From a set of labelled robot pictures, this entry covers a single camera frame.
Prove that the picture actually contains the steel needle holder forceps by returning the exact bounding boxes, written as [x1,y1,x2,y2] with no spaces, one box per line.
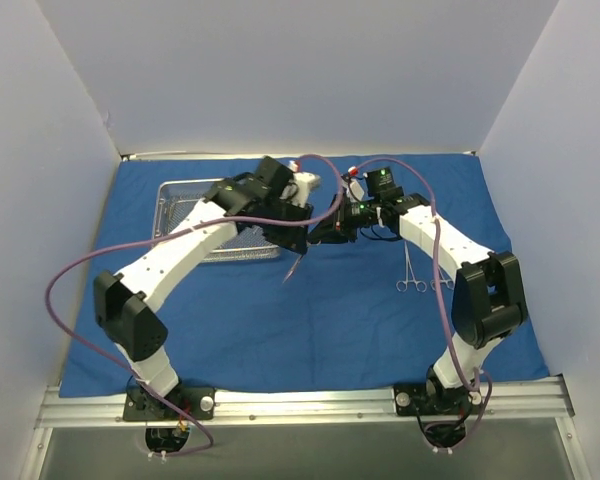
[282,255,305,284]

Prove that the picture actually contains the blue surgical drape cloth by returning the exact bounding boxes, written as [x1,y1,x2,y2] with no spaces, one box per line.
[60,154,550,398]

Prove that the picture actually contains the steel hemostat clamp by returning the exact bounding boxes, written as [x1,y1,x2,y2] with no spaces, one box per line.
[429,265,455,292]
[396,241,427,293]

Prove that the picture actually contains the steel mesh instrument tray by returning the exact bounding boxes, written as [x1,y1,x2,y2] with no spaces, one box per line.
[149,178,283,264]

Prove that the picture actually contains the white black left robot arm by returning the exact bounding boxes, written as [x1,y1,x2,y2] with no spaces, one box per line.
[93,157,320,419]

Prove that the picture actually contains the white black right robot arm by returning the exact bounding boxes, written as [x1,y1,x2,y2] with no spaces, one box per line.
[308,167,528,413]

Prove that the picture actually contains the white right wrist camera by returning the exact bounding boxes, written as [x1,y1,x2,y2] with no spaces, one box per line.
[346,177,365,202]

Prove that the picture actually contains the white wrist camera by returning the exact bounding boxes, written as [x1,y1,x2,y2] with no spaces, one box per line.
[346,177,365,202]
[285,161,321,206]

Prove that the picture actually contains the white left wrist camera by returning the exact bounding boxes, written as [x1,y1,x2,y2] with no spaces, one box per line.
[285,161,321,206]

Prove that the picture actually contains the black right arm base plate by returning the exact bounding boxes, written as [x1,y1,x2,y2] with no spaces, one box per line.
[392,383,483,417]

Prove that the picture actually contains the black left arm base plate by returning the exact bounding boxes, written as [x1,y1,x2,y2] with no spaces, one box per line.
[122,385,216,422]

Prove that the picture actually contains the aluminium front frame rail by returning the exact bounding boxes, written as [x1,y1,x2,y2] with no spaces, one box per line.
[36,377,575,429]

